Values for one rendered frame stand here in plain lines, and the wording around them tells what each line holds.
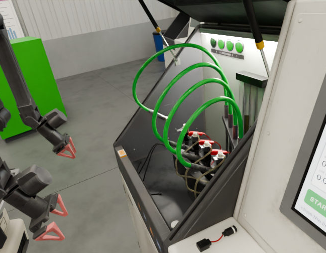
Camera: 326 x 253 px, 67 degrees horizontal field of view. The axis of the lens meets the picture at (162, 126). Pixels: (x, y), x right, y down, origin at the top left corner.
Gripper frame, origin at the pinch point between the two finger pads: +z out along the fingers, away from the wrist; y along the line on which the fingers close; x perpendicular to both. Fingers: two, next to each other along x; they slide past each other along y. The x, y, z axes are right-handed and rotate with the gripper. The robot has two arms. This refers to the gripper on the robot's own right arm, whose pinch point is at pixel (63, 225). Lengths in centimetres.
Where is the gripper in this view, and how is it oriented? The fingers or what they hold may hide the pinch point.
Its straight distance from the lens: 89.2
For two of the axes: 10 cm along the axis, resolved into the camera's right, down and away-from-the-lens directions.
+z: 5.5, 6.8, 4.8
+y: -2.4, -4.2, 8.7
